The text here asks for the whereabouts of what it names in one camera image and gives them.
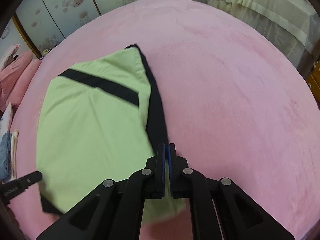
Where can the floral wardrobe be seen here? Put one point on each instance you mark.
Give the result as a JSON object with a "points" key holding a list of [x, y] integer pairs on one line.
{"points": [[67, 7]]}

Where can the green and black hooded jacket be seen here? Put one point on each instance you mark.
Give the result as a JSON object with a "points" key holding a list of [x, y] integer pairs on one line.
{"points": [[87, 120]]}

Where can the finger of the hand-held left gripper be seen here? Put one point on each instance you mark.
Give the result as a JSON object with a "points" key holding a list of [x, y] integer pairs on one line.
{"points": [[22, 182]]}

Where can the pink bed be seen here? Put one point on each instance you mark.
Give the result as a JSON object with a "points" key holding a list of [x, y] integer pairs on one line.
{"points": [[225, 92]]}

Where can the white printed cushion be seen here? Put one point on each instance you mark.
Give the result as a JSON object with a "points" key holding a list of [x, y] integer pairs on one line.
{"points": [[7, 120]]}

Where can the folded blue jeans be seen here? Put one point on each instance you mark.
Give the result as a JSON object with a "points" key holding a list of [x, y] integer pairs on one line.
{"points": [[5, 155], [15, 150]]}

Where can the wooden drawer cabinet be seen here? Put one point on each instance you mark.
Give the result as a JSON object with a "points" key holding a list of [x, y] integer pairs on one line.
{"points": [[315, 80]]}

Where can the folded pink quilt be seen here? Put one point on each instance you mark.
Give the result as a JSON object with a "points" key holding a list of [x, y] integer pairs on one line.
{"points": [[20, 75]]}

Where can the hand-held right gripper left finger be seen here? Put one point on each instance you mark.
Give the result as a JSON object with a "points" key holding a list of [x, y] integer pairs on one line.
{"points": [[162, 170]]}

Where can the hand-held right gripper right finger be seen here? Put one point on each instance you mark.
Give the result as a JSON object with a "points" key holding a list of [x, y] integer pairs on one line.
{"points": [[172, 170]]}

